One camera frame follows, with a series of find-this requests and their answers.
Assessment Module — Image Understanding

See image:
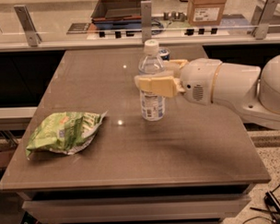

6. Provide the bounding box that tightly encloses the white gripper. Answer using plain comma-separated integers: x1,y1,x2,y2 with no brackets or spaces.
134,58,222,105

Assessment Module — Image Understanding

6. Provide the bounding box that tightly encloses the clear plastic water bottle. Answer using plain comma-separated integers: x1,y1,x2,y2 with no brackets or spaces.
138,40,166,121

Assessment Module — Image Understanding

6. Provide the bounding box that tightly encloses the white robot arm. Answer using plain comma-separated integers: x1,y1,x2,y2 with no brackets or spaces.
134,55,280,130

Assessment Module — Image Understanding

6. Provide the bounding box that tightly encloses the green jalapeno chip bag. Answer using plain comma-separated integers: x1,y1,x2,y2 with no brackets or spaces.
25,112,106,158

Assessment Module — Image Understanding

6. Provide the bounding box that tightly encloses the blue silver energy drink can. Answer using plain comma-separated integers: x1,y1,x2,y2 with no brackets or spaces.
159,47,170,61

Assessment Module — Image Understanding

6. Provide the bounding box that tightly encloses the brown cardboard box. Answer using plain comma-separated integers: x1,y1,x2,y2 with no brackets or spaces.
186,0,227,26

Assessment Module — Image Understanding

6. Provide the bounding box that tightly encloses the open orange brown box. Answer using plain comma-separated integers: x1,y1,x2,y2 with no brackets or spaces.
91,0,148,22

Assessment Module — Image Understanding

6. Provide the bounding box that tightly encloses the black device on floor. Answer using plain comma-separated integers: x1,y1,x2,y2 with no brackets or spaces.
263,192,280,224

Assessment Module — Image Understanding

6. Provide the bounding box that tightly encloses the middle metal glass bracket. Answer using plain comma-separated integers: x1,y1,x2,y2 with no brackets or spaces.
141,0,152,42

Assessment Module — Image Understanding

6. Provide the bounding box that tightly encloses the metal glass bracket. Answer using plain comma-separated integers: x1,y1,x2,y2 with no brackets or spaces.
14,5,41,47
141,0,152,42
251,0,280,40

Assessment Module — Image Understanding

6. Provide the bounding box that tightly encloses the right metal glass bracket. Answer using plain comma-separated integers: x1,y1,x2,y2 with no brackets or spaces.
251,0,280,40

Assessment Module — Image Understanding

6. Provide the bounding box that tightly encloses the left metal glass bracket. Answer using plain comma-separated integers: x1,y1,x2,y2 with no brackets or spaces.
14,5,41,47

